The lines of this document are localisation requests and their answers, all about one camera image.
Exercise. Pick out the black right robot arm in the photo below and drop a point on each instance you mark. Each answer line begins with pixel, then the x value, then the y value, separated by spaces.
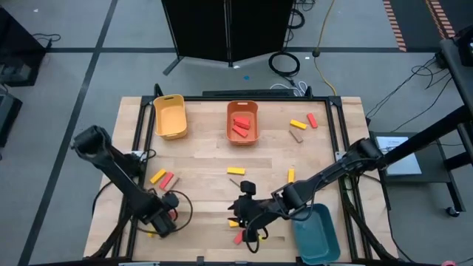
pixel 332 171

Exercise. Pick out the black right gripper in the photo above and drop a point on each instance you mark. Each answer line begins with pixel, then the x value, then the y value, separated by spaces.
pixel 258 214

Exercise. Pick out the yellow plastic bin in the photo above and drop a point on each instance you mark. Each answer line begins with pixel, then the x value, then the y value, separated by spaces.
pixel 170 122

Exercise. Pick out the red round object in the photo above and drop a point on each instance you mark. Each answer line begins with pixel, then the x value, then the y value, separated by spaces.
pixel 449 264

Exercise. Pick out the black side cart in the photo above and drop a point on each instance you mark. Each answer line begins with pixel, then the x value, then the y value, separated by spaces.
pixel 432 162

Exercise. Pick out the black equipment box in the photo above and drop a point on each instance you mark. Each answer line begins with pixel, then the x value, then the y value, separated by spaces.
pixel 9 118

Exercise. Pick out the black diagonal rig beam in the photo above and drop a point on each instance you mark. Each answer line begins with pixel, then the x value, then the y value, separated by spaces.
pixel 436 129

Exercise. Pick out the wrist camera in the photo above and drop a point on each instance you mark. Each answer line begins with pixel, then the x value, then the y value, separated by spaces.
pixel 170 200
pixel 248 187

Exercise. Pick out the orange plastic bin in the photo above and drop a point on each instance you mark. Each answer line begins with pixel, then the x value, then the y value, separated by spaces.
pixel 242 110

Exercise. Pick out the yellow block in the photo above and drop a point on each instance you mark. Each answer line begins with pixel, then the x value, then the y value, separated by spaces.
pixel 236 171
pixel 158 176
pixel 233 223
pixel 298 124
pixel 291 176

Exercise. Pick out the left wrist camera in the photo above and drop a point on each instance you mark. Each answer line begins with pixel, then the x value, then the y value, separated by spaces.
pixel 170 200

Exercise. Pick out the black equipment cabinet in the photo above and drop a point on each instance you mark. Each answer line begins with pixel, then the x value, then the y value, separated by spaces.
pixel 18 44

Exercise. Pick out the black table frame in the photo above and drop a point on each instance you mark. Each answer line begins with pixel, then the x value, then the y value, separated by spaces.
pixel 207 98

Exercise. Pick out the white sheet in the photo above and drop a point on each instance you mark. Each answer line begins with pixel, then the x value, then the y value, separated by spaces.
pixel 403 162

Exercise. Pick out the black rig post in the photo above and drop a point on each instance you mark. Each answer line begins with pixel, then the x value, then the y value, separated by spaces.
pixel 456 70

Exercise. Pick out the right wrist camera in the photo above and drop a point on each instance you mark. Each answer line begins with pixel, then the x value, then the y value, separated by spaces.
pixel 248 187

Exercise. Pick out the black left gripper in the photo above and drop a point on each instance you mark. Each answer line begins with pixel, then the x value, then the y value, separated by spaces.
pixel 162 223

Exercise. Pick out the black flat bar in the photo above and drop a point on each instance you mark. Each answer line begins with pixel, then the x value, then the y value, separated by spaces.
pixel 247 93

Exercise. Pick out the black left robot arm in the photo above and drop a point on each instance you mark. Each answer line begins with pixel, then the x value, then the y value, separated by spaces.
pixel 111 162

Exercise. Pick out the black folding partition screen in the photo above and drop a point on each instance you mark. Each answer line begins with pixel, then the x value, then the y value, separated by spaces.
pixel 199 29

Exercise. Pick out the black caster wheel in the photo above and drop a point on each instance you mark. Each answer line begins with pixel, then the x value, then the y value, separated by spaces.
pixel 452 211

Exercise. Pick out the teal plastic bin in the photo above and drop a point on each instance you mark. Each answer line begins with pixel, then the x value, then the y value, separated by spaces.
pixel 318 236

